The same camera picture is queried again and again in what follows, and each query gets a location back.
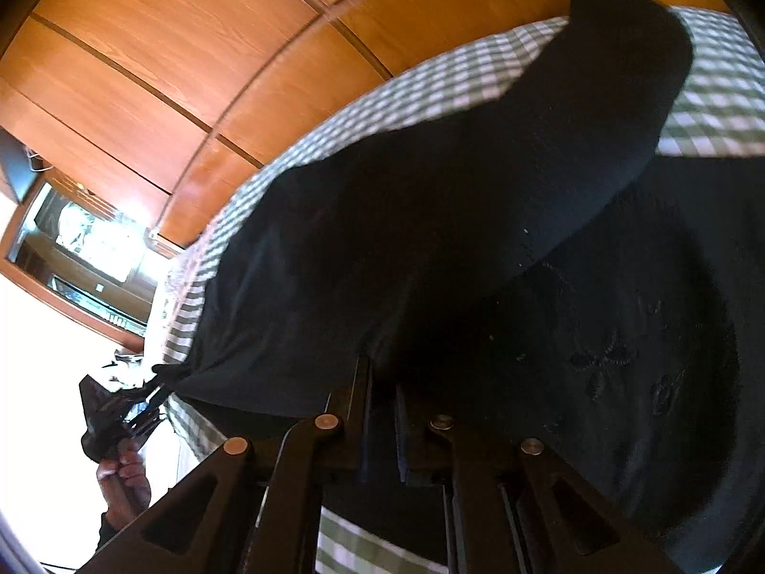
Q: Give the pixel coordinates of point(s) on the green checked bed sheet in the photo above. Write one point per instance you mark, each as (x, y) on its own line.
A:
(418, 89)

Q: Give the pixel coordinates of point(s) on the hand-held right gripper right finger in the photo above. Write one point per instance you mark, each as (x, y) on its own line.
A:
(406, 430)

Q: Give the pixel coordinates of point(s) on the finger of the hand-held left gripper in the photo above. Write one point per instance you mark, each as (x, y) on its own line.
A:
(146, 397)
(146, 421)

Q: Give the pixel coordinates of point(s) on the person's left hand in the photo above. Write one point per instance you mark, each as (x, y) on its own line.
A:
(128, 484)

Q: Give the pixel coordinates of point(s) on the wooden framed window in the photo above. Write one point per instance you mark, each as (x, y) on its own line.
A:
(83, 251)

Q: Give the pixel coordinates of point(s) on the black pants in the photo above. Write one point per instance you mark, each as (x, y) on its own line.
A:
(418, 221)

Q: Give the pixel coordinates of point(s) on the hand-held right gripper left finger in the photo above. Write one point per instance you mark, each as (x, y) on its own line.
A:
(355, 430)

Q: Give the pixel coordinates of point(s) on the person's left forearm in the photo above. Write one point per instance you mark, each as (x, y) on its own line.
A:
(110, 529)

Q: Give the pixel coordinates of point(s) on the wooden wardrobe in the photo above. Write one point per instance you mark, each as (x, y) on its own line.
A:
(179, 42)

